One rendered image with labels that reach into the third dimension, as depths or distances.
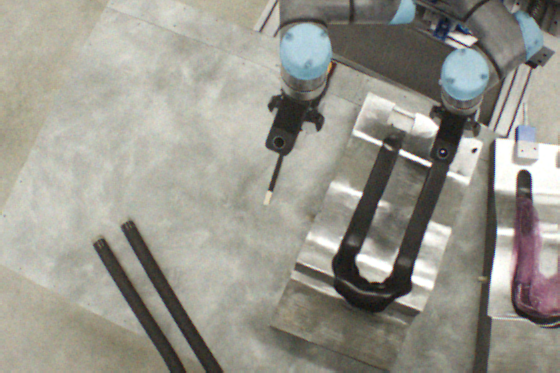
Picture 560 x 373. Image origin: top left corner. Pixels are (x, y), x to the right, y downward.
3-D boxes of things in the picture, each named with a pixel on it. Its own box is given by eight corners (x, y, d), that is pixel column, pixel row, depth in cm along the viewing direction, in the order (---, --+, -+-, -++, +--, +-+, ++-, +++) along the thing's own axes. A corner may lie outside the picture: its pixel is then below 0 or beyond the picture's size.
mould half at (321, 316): (363, 106, 168) (371, 84, 155) (472, 154, 166) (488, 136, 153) (268, 325, 156) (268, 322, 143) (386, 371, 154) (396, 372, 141)
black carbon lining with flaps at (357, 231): (384, 133, 159) (390, 118, 150) (454, 164, 158) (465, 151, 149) (316, 293, 151) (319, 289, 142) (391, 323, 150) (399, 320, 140)
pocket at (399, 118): (391, 108, 163) (394, 103, 159) (415, 119, 162) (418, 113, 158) (384, 128, 161) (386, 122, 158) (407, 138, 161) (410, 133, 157)
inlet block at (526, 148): (511, 105, 166) (518, 97, 160) (531, 108, 166) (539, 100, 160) (510, 163, 162) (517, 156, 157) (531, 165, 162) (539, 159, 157)
